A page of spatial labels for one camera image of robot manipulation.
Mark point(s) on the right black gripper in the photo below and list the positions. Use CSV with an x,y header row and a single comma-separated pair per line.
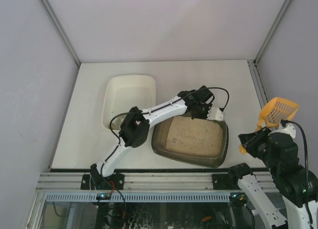
x,y
248,141

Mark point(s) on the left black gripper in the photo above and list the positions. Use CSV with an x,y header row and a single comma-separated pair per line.
x,y
198,110

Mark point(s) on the dark brown litter box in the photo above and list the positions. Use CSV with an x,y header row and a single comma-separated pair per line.
x,y
199,142

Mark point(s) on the yellow litter scoop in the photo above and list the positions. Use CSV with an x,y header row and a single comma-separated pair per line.
x,y
275,112

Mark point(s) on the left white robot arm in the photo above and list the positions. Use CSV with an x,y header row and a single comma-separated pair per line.
x,y
137,123

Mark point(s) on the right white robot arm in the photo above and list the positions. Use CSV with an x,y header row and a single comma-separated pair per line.
x,y
297,185

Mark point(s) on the white plastic tray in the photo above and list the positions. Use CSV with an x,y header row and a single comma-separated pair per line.
x,y
124,92

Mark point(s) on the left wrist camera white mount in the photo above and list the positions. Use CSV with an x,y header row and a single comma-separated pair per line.
x,y
215,114

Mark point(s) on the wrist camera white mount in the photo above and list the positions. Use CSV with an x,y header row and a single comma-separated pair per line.
x,y
215,114
286,128

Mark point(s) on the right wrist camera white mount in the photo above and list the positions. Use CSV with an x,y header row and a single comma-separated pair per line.
x,y
286,128

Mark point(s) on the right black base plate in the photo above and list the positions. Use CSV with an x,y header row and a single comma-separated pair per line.
x,y
224,182

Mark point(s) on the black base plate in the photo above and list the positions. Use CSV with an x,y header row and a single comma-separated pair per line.
x,y
89,183
224,182

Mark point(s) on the right aluminium side rail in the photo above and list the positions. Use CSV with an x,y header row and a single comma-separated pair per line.
x,y
258,82

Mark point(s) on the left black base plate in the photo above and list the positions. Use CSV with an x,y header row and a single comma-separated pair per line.
x,y
89,183

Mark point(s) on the aluminium front rail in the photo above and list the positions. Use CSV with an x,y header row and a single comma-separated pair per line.
x,y
135,182

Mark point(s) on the grey slotted cable duct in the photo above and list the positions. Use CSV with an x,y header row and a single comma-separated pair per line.
x,y
174,197

